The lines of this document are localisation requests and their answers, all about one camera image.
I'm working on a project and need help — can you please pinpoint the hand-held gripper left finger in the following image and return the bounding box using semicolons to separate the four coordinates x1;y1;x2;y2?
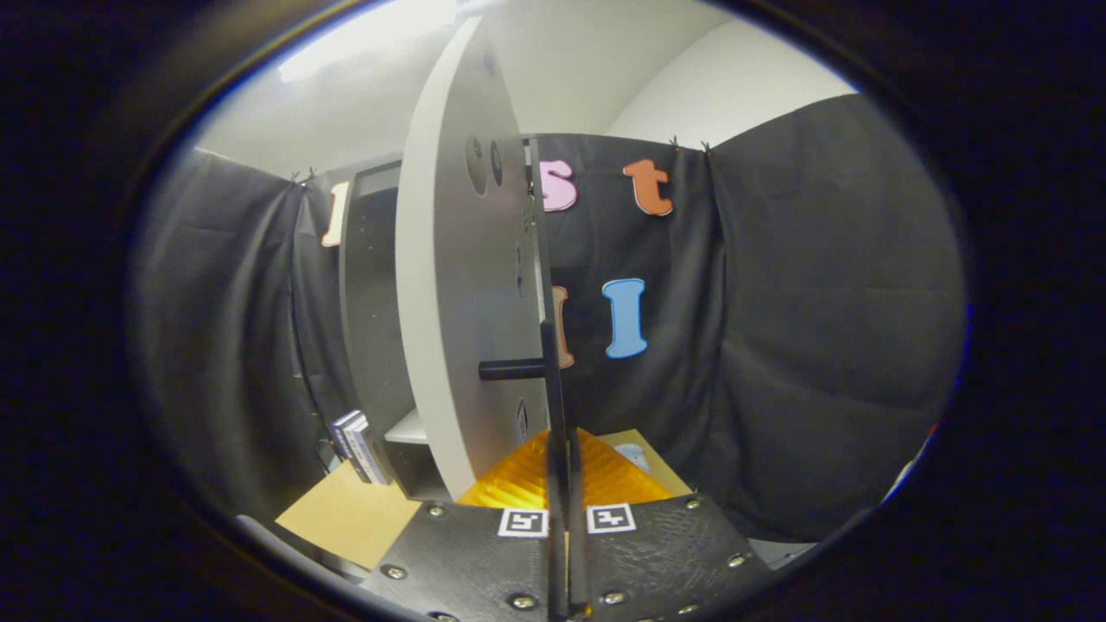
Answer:
359;428;568;622

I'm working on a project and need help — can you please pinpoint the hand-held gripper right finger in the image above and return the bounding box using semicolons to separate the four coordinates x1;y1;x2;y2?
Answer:
565;427;779;621

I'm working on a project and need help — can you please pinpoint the black door handle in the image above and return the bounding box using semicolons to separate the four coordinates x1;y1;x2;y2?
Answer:
478;320;573;450

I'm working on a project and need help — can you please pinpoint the black stand pole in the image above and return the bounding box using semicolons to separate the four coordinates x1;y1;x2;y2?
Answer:
288;259;336;474

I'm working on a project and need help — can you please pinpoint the grey cabinet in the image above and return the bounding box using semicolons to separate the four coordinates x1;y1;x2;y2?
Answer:
339;160;450;504

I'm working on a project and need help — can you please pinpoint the black backdrop cloth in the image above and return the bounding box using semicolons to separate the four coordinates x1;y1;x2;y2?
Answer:
130;93;967;545

